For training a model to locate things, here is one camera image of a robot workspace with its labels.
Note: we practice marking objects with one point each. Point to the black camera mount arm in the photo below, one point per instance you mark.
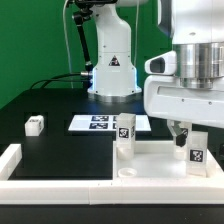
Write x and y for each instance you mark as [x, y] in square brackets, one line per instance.
[80, 17]

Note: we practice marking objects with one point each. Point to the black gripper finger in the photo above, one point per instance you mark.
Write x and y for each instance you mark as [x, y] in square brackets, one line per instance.
[179, 134]

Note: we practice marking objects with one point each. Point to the white U-shaped fence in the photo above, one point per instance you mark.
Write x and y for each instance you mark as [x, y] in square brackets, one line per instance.
[114, 191]

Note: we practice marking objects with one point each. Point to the white marker base plate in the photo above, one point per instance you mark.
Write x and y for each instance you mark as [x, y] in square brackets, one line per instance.
[104, 123]

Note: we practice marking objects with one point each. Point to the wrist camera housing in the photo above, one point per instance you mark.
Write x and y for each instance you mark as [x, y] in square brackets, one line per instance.
[165, 64]

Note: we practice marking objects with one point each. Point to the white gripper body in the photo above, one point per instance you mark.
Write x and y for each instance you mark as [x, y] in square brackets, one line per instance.
[165, 98]

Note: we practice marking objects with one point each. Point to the white square table top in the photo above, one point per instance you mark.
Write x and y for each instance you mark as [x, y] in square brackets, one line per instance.
[155, 159]

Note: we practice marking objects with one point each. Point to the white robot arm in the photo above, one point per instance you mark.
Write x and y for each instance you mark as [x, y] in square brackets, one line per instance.
[185, 84]

